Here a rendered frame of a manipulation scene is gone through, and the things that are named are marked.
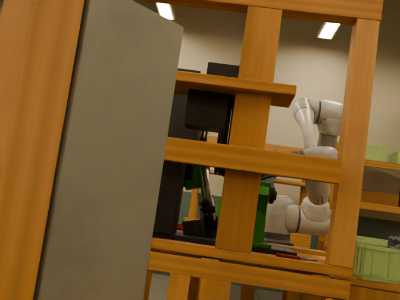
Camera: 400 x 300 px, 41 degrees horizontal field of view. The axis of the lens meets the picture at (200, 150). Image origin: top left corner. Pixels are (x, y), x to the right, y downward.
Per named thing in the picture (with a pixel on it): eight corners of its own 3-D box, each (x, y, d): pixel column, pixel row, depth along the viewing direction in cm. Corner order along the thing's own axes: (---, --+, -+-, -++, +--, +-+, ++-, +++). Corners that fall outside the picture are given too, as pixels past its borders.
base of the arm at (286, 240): (250, 240, 311) (251, 230, 312) (288, 244, 311) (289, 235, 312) (254, 241, 293) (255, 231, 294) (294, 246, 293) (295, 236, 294)
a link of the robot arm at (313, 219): (291, 227, 314) (328, 232, 314) (296, 237, 298) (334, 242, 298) (314, 97, 298) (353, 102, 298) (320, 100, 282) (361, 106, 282)
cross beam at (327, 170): (9, 139, 214) (13, 117, 215) (337, 184, 205) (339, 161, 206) (3, 137, 209) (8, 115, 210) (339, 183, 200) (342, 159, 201)
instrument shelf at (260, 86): (84, 81, 237) (86, 73, 237) (288, 108, 230) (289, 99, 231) (68, 66, 212) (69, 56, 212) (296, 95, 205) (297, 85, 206)
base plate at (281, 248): (63, 218, 265) (63, 213, 265) (286, 250, 257) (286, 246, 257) (32, 218, 223) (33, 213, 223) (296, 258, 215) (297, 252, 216)
